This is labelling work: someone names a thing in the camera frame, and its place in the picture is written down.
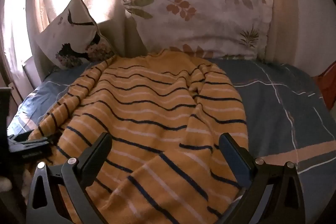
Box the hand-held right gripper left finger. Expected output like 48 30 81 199
26 132 113 224

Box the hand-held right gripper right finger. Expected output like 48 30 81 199
219 133 306 224

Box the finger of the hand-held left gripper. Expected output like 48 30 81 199
9 146 45 161
7 135 51 148

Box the yellow striped sweater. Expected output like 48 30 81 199
28 49 248 224

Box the blue checked bedsheet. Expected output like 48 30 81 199
7 56 336 224

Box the small bird print cushion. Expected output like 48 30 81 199
39 0 116 69

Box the reddish wooden furniture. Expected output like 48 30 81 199
314 60 336 111

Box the grey headboard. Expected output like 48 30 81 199
97 14 147 58

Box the large floral pillow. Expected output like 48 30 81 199
122 0 275 60

